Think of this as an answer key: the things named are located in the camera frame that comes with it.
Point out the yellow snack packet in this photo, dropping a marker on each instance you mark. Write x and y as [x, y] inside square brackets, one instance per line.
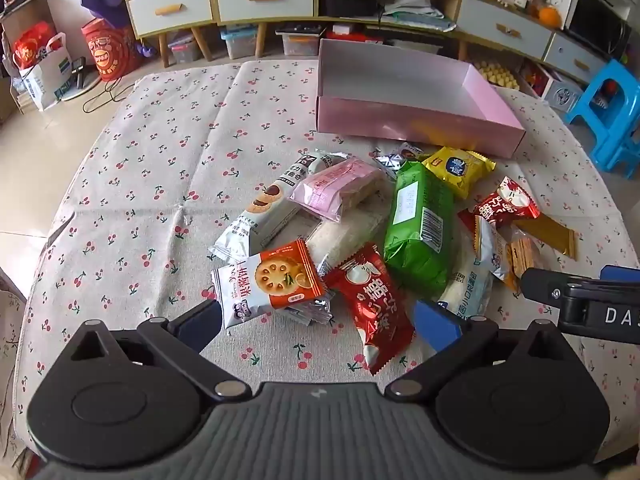
[460, 167]

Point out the low wooden cabinet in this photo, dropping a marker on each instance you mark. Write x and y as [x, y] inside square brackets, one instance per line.
[450, 35]

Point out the small white blue packet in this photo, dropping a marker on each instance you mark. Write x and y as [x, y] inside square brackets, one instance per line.
[492, 247]

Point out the gold foil packet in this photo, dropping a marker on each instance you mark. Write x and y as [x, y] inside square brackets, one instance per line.
[550, 235]

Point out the wooden shelf unit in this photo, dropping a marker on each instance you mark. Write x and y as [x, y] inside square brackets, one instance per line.
[20, 10]

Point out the red cardboard box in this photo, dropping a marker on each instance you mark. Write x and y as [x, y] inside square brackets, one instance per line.
[350, 37]

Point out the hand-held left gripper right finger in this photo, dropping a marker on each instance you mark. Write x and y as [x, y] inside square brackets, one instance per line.
[437, 327]

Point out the small red snack packet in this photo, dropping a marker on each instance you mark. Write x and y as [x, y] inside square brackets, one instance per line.
[505, 200]

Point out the cherry print tablecloth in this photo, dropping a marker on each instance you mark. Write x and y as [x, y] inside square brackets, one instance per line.
[150, 185]

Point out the pink cake packet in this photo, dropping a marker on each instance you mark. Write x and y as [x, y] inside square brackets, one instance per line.
[332, 187]

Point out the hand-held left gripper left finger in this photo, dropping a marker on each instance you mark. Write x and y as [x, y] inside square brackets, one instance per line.
[200, 327]

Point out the large red snack packet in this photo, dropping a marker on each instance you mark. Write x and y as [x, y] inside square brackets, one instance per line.
[370, 300]

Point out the blue plastic stool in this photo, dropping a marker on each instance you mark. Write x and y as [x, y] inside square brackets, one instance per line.
[600, 95]

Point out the blue print bread packet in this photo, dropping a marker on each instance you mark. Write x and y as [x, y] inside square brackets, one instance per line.
[465, 285]

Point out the orange fruit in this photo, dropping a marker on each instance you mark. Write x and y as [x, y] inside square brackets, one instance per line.
[550, 16]

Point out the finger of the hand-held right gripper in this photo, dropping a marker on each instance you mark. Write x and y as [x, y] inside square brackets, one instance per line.
[620, 273]
[542, 286]

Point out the clear box blue lid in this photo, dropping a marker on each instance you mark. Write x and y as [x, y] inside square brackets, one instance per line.
[239, 44]

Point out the orange biscuit packet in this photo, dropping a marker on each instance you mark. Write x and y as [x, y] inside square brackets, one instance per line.
[280, 275]

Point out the red plastic bag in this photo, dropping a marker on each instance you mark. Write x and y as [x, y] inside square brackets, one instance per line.
[32, 45]

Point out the clear box pink lid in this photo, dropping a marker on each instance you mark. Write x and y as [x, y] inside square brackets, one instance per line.
[184, 50]

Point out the silver chocolate cookie packet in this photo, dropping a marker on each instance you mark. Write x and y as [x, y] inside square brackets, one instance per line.
[260, 215]

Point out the clear white bread packet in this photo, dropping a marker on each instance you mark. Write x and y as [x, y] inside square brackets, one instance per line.
[345, 232]

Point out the tall wooden cabinet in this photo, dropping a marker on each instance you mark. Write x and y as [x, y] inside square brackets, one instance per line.
[215, 25]

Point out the green biscuit packet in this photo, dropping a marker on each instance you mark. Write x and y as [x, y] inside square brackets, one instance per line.
[417, 230]

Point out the white star print box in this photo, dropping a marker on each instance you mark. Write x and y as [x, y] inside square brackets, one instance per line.
[562, 95]

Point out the clear waffle packet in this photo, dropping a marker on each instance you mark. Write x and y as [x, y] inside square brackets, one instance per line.
[522, 257]

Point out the red monkey print bag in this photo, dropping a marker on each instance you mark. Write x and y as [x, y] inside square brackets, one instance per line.
[110, 50]

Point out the clear box black lid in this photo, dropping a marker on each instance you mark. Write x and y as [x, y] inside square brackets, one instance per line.
[299, 42]

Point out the pink cardboard box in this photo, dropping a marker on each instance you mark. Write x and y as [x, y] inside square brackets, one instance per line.
[400, 125]

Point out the yellow egg tray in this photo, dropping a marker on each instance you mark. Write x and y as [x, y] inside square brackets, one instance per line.
[492, 75]

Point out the red toy box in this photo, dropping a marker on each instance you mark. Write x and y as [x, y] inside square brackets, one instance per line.
[535, 77]

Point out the white black microwave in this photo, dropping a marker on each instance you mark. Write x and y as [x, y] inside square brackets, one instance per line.
[597, 27]

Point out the white shopping bag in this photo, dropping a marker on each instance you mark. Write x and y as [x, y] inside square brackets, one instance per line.
[47, 82]

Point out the glass jar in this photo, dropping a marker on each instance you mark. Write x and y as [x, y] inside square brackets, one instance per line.
[523, 0]

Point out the pile of papers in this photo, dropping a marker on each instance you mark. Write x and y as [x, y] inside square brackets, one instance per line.
[420, 10]

